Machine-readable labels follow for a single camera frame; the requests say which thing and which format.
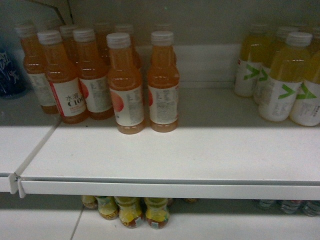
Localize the orange juice bottle C100 label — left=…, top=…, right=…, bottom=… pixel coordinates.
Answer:
left=37, top=30, right=89, bottom=124

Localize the white upper shelf board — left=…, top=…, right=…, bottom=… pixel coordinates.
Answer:
left=0, top=88, right=320, bottom=200

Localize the yellow juice bottle front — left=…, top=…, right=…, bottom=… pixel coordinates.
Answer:
left=258, top=32, right=313, bottom=122

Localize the orange juice bottle front centre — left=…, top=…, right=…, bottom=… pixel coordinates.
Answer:
left=106, top=32, right=145, bottom=135

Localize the orange juice bottle front right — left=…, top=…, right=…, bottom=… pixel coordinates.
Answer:
left=147, top=30, right=180, bottom=133

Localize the orange juice bottle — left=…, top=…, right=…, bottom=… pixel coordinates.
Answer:
left=147, top=30, right=180, bottom=133
left=14, top=21, right=59, bottom=114
left=106, top=32, right=145, bottom=135

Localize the lemon tea bottle below shelf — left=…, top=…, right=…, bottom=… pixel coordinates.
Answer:
left=114, top=196, right=144, bottom=229

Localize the yellow juice bottle right edge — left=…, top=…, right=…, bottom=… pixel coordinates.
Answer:
left=289, top=52, right=320, bottom=127

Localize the orange juice bottle far left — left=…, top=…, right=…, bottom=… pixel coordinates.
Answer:
left=14, top=21, right=59, bottom=114

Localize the yellow juice bottle left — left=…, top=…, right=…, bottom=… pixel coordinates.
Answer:
left=234, top=22, right=271, bottom=97

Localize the dark blue bottle left edge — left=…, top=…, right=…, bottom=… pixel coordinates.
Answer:
left=0, top=45, right=27, bottom=99

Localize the yellow juice bottle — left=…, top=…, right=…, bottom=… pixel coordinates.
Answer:
left=234, top=22, right=271, bottom=97
left=258, top=32, right=313, bottom=122

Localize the orange juice bottle second row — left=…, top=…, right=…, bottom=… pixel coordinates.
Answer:
left=72, top=28, right=114, bottom=120

